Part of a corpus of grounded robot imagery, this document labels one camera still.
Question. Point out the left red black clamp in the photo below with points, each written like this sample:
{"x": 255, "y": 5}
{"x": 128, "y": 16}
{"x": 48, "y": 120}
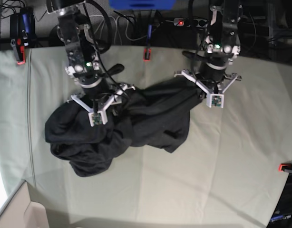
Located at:
{"x": 22, "y": 33}

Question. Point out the beige plastic bin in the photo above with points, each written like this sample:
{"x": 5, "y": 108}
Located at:
{"x": 19, "y": 211}

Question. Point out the right red black clamp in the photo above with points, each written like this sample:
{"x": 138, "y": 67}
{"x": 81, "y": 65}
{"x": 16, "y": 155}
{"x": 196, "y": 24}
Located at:
{"x": 286, "y": 167}

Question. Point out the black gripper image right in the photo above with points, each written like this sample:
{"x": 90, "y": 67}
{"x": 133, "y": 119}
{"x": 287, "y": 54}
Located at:
{"x": 211, "y": 76}

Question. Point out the middle red black clamp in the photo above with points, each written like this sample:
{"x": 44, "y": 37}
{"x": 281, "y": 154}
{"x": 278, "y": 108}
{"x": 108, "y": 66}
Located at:
{"x": 147, "y": 49}

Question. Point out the blue box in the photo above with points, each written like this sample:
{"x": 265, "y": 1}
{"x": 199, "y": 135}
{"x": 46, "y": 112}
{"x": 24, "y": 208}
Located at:
{"x": 142, "y": 4}

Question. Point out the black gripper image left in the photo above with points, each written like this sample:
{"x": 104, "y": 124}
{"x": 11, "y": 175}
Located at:
{"x": 94, "y": 88}

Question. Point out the red black clamp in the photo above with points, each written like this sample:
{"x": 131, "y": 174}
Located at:
{"x": 22, "y": 33}
{"x": 286, "y": 167}
{"x": 147, "y": 49}

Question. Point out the dark grey t-shirt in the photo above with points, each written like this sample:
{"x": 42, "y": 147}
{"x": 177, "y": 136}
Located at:
{"x": 158, "y": 116}

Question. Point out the light green table cloth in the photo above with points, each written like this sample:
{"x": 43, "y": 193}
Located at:
{"x": 225, "y": 175}

